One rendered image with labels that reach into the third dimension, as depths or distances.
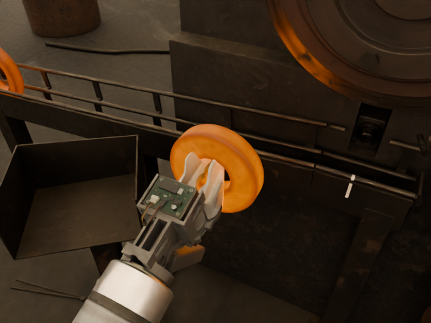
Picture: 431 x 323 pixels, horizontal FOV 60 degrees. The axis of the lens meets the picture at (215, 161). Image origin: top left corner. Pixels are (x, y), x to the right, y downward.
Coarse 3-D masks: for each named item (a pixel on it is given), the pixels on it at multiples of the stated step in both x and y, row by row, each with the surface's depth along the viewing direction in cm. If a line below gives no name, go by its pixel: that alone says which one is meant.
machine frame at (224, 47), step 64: (192, 0) 84; (256, 0) 78; (192, 64) 88; (256, 64) 80; (256, 128) 91; (320, 128) 83; (384, 128) 83; (256, 256) 122; (320, 256) 108; (384, 256) 97; (384, 320) 112
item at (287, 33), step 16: (272, 0) 61; (272, 16) 63; (288, 32) 63; (288, 48) 65; (304, 48) 63; (304, 64) 65; (320, 64) 64; (320, 80) 65; (336, 80) 64; (352, 96) 64; (368, 96) 63; (384, 96) 62; (400, 96) 61
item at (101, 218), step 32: (32, 160) 84; (64, 160) 86; (96, 160) 87; (128, 160) 88; (0, 192) 71; (32, 192) 87; (64, 192) 88; (96, 192) 87; (128, 192) 86; (0, 224) 70; (32, 224) 82; (64, 224) 81; (96, 224) 80; (128, 224) 79; (32, 256) 75; (96, 256) 89; (160, 320) 125
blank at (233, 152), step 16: (192, 128) 57; (208, 128) 55; (224, 128) 55; (176, 144) 58; (192, 144) 56; (208, 144) 55; (224, 144) 53; (240, 144) 54; (176, 160) 60; (224, 160) 55; (240, 160) 54; (256, 160) 55; (176, 176) 63; (240, 176) 56; (256, 176) 55; (224, 192) 59; (240, 192) 58; (256, 192) 56; (224, 208) 62; (240, 208) 60
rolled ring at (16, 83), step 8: (0, 48) 111; (0, 56) 110; (8, 56) 111; (0, 64) 111; (8, 64) 111; (8, 72) 111; (16, 72) 113; (0, 80) 123; (8, 80) 114; (16, 80) 113; (8, 88) 117; (16, 88) 115; (16, 96) 118
